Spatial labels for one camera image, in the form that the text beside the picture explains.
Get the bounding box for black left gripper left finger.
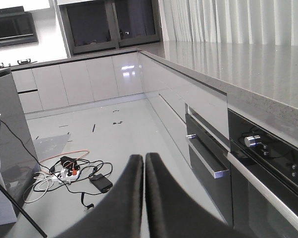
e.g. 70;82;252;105
57;155;144;238

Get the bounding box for dark grey kitchen island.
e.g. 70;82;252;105
0;69;39;206

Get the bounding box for black power adapter brick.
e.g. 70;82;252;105
89;174;113;193

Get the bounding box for black small adapter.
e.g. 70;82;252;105
60;156;77;169

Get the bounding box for silver oven knob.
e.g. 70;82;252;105
244;135;261;148

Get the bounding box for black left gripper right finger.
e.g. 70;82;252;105
145;152;246;238

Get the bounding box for black range hood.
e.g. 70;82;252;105
0;6;38;47

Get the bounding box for grey kitchen cabinets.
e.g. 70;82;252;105
12;53;229;147

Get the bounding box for silver oven handle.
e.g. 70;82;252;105
186;134;230;179

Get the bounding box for white power strip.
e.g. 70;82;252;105
54;168;80;182

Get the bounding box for white curtain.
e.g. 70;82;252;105
158;0;298;46

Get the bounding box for black built-in oven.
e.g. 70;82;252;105
227;111;298;238

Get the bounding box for black tripod leg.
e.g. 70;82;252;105
0;184;48;238

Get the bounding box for orange cable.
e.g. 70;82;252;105
39;150;90;164

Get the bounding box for white cable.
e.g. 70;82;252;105
22;172;59;204

